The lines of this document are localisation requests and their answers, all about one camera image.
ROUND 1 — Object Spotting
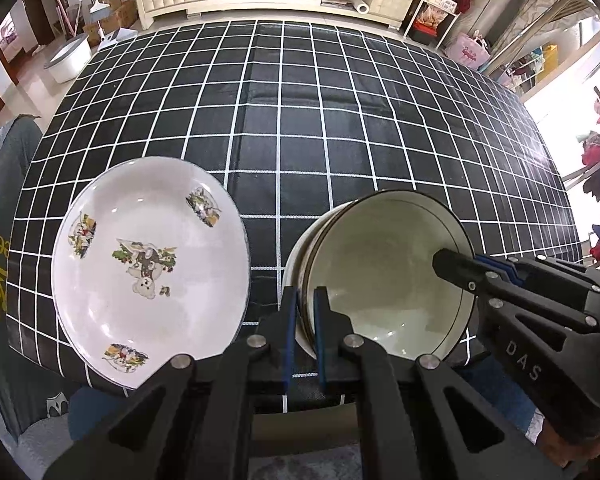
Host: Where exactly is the dark rimmed cream bowl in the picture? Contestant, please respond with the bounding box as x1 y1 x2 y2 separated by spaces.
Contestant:
301 191 477 362

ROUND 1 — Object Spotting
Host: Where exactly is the brown wooden door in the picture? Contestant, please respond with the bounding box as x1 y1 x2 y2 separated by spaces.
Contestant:
22 0 56 49

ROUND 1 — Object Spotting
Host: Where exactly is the person's left leg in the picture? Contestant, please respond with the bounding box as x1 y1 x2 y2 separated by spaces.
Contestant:
67 385 132 442

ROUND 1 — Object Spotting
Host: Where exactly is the person's right hand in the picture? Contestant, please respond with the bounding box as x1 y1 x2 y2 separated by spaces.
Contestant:
536 412 599 472

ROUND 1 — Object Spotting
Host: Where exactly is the grey patterned fabric panel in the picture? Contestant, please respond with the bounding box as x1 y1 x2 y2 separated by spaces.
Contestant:
485 0 600 72

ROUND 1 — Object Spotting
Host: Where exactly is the pink flower white plate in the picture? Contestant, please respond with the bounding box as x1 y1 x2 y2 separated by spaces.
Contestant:
55 305 141 393

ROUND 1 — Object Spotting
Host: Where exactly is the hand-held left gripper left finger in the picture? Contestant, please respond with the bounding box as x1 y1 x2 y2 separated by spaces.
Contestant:
42 287 299 480

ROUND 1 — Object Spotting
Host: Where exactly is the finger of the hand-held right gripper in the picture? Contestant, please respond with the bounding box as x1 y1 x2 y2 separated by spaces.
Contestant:
432 248 600 333
475 254 600 296

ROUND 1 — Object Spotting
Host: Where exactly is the grey seat cushion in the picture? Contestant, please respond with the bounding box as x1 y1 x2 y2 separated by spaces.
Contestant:
19 391 81 463

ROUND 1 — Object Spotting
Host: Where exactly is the pink pole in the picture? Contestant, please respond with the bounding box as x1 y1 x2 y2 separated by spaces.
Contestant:
52 0 78 39

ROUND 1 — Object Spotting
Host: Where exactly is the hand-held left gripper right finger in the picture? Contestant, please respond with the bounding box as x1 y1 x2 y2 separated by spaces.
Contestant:
314 287 571 480

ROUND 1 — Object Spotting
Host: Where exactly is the red cloth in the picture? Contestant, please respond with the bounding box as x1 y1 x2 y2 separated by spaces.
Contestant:
580 132 600 196

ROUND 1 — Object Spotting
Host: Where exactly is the red packaging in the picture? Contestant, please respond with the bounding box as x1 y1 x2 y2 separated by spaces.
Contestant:
415 7 453 44

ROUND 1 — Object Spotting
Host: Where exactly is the large white bowl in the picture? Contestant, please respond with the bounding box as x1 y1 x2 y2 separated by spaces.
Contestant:
282 200 353 361

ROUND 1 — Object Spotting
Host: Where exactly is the person's leg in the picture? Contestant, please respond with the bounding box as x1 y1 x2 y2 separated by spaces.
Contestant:
459 360 548 442
67 385 132 442

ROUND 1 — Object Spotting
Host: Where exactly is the cartoon print white plate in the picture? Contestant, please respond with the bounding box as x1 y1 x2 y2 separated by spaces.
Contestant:
51 156 251 391

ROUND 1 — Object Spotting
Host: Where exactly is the grey printed sofa cover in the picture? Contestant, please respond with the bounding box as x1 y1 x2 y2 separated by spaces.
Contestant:
0 115 47 411

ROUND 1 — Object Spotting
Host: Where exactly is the person's right leg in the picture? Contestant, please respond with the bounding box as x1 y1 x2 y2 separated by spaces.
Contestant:
459 360 548 442

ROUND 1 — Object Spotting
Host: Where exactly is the white basin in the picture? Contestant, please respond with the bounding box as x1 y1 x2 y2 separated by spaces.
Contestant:
45 35 93 84

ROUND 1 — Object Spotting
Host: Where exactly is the yellow bag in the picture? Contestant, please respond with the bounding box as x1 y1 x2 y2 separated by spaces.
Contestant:
536 44 560 78

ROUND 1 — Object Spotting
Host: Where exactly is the black checked tablecloth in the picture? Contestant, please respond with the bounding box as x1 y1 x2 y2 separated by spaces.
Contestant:
5 20 581 413

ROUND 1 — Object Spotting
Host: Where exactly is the pink bag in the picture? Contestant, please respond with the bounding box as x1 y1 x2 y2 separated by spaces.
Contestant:
445 31 491 71

